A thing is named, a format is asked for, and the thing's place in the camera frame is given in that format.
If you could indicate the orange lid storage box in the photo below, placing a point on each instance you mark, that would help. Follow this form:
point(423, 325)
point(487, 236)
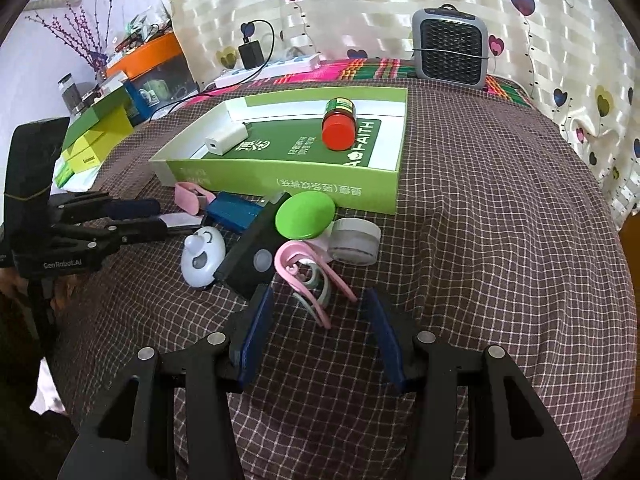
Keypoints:
point(150, 70)

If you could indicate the grey fan heater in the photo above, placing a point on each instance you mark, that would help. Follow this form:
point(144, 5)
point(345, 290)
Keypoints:
point(450, 45)

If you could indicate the red capped bottle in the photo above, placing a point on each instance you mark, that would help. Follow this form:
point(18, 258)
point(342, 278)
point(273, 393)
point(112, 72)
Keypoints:
point(338, 132)

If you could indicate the heart print curtain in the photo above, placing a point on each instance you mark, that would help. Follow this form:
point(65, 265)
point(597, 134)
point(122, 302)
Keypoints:
point(380, 5)

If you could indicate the pink oblong eraser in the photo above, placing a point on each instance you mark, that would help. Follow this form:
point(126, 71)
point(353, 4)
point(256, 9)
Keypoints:
point(186, 199)

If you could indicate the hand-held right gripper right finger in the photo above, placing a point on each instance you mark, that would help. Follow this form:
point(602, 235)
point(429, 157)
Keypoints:
point(385, 342)

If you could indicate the frosted plastic jar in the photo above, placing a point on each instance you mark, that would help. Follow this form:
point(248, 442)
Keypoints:
point(355, 242)

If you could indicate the yellow green cardboard box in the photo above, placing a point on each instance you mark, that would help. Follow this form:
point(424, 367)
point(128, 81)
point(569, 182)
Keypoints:
point(97, 150)

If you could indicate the glass jar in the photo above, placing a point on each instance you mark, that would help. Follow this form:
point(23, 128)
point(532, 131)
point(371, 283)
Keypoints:
point(69, 92)

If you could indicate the dark green cardboard box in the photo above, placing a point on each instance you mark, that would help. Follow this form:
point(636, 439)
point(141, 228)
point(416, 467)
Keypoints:
point(97, 115)

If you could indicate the black rectangular device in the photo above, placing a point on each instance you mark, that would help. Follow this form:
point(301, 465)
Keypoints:
point(250, 255)

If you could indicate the black charger plug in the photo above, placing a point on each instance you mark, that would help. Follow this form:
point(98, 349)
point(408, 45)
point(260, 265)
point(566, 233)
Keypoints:
point(251, 52)

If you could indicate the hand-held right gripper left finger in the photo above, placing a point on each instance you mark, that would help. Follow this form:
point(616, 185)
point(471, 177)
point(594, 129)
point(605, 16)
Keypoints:
point(255, 332)

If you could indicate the white power strip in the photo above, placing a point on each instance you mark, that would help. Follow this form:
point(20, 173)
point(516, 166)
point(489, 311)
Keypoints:
point(280, 67)

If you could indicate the brown checkered bed sheet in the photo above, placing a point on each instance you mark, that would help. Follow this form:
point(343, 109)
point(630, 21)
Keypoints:
point(500, 260)

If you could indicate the white cartoon face gadget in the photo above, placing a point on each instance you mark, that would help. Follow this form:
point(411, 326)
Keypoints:
point(200, 260)

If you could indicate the green white round stand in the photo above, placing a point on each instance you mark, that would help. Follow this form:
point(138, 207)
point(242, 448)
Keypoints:
point(305, 215)

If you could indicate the pink green plastic clip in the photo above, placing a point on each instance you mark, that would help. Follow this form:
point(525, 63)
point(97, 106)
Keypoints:
point(287, 262)

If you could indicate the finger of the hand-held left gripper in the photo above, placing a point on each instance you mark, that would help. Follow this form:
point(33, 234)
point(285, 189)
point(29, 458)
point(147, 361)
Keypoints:
point(140, 208)
point(145, 230)

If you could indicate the blue translucent usb device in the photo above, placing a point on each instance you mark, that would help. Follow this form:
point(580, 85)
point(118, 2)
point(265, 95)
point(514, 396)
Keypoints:
point(230, 210)

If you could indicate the white charger adapter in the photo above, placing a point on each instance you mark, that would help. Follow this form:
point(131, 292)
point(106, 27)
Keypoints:
point(225, 140)

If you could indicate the purple flower branches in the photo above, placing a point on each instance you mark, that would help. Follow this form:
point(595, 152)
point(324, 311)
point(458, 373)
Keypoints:
point(82, 30)

